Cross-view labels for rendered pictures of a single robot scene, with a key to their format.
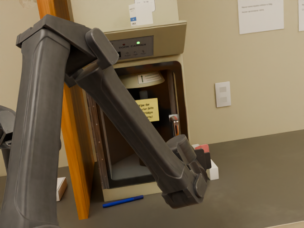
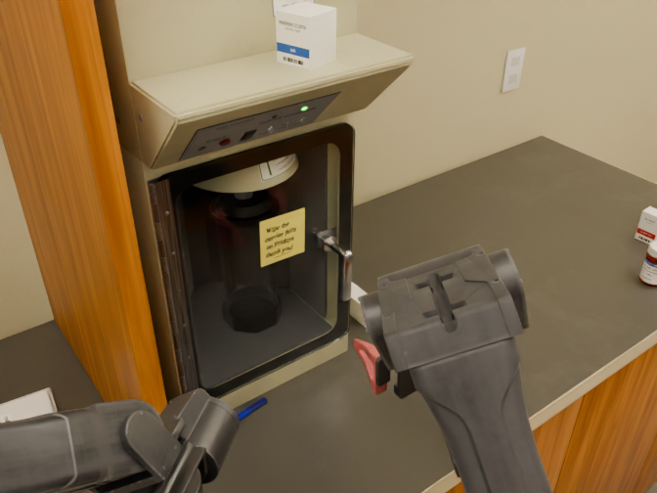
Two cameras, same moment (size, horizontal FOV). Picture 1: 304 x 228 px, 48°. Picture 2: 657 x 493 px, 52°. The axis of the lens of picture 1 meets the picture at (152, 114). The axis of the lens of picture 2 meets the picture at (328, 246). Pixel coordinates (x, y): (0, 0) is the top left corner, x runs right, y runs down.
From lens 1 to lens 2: 0.58 m
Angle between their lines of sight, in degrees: 34
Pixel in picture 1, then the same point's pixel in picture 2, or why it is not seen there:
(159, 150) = not seen: hidden behind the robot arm
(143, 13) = (322, 39)
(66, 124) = (142, 324)
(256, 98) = (378, 124)
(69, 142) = (149, 361)
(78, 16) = (136, 35)
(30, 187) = not seen: outside the picture
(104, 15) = (200, 28)
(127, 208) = (252, 439)
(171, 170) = not seen: hidden behind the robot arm
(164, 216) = (341, 442)
